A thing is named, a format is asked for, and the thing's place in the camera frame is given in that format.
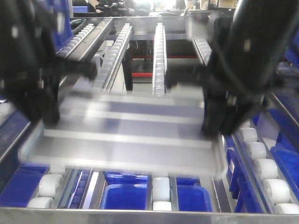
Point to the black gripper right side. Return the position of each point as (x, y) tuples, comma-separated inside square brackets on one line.
[(228, 103)]

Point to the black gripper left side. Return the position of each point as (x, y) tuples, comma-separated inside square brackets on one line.
[(35, 91)]

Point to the silver ribbed metal tray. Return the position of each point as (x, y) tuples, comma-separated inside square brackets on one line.
[(137, 132)]

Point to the far left white roller track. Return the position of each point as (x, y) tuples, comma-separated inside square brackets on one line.
[(75, 41)]

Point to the left-centre white roller track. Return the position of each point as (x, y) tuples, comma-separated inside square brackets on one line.
[(110, 78)]

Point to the centre white roller track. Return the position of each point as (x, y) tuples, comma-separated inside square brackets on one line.
[(159, 61)]

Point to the blue bin below right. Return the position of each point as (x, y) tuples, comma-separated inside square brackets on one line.
[(247, 168)]

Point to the blue bin below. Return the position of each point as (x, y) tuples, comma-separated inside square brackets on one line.
[(162, 193), (20, 188), (247, 168)]

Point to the blue bin below left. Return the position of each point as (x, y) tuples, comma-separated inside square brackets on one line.
[(20, 188)]

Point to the right-centre white roller track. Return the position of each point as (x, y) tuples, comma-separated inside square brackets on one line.
[(264, 168)]

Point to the blue bin below centre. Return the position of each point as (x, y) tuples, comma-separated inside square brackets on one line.
[(162, 193)]

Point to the left steel divider rail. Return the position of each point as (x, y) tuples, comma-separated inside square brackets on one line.
[(91, 39)]

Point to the red floor frame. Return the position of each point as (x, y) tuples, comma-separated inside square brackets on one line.
[(149, 74)]

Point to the front steel shelf rail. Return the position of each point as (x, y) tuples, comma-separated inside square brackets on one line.
[(78, 216)]

